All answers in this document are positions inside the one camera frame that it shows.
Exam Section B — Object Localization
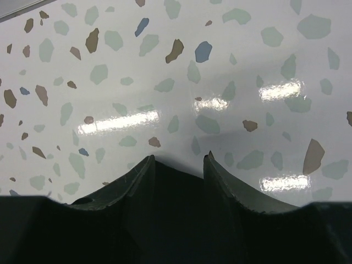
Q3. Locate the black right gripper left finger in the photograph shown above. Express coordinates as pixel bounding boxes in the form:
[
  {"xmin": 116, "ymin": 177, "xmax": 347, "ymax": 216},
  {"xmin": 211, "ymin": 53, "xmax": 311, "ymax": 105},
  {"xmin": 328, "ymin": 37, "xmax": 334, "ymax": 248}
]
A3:
[{"xmin": 70, "ymin": 155, "xmax": 156, "ymax": 211}]

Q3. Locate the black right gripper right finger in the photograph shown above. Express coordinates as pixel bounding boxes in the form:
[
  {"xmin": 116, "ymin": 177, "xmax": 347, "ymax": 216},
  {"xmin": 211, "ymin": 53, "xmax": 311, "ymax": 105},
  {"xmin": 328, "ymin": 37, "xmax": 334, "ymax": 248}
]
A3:
[{"xmin": 207, "ymin": 151, "xmax": 299, "ymax": 213}]

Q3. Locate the black t shirt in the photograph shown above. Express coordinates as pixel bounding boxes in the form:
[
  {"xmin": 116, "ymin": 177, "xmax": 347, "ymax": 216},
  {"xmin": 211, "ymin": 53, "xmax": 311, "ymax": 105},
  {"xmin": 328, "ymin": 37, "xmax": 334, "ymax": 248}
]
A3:
[{"xmin": 1, "ymin": 156, "xmax": 351, "ymax": 263}]

